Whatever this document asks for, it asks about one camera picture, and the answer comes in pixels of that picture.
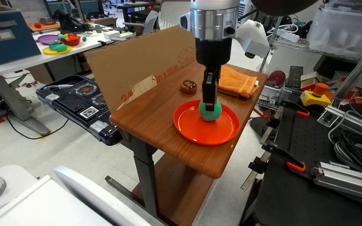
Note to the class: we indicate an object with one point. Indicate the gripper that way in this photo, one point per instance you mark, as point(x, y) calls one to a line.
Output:
point(213, 51)

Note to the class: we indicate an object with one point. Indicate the green ball toy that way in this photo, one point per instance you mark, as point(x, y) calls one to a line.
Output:
point(206, 115)

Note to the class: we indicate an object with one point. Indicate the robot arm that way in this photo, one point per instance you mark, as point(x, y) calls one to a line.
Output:
point(214, 22)

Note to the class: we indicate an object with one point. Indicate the brown round toy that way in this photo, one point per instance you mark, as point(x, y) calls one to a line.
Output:
point(189, 87)

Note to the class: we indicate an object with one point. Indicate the red plate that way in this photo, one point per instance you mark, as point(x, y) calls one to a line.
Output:
point(196, 128)

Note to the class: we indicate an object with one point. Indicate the black toy stove panel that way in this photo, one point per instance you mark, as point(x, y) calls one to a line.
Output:
point(74, 100)

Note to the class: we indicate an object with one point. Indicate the green toy vegetable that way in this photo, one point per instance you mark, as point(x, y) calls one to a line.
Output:
point(60, 47)

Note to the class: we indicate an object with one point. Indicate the yellow plate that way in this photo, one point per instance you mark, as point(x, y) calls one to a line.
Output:
point(47, 51)

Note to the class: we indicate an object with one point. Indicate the purple plate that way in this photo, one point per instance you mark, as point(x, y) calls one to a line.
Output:
point(44, 39)

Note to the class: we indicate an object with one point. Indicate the orange towel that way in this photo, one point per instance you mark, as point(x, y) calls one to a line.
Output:
point(236, 81)

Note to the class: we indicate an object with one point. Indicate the white mesh chair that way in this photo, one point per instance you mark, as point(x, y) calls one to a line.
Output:
point(174, 14)

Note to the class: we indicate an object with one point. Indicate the maroon disc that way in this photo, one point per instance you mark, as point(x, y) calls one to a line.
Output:
point(277, 77)

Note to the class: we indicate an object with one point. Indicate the grey office chair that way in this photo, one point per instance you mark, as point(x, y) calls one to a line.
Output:
point(149, 22)

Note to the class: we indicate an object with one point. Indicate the cardboard sheet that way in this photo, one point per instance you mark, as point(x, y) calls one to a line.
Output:
point(137, 62)

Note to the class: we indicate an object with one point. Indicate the black clamp orange tip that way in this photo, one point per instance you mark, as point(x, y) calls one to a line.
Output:
point(292, 108)
point(281, 153)

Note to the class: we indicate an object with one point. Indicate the small white box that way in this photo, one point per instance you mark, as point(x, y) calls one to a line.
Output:
point(112, 34)

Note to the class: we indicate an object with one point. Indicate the yellow emergency stop button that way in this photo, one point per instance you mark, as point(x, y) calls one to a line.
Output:
point(314, 98)

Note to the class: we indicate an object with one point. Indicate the clear plastic bin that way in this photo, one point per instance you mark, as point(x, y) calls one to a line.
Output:
point(344, 31)

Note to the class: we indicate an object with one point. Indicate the row of monitors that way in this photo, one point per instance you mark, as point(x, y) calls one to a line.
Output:
point(88, 6)

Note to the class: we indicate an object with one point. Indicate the red bowl of toys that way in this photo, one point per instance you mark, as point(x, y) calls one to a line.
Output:
point(71, 40)

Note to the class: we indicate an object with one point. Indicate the metal pole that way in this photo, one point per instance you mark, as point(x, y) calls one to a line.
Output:
point(357, 70)

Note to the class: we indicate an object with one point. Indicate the black machine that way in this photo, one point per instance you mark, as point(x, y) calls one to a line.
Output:
point(69, 22)

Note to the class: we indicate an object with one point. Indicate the metal bowl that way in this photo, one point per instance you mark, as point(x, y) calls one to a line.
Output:
point(46, 21)

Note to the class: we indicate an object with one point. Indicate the red ball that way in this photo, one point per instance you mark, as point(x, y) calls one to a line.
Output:
point(37, 25)

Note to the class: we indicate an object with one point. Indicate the white desk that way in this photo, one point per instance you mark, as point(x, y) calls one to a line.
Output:
point(20, 61)

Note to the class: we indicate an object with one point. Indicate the blue storage box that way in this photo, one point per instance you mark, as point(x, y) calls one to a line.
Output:
point(5, 40)

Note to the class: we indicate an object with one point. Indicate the white appliance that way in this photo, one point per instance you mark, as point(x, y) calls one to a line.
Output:
point(42, 204)

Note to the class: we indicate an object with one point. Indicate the aluminium rail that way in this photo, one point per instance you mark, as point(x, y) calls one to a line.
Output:
point(347, 179)
point(350, 121)

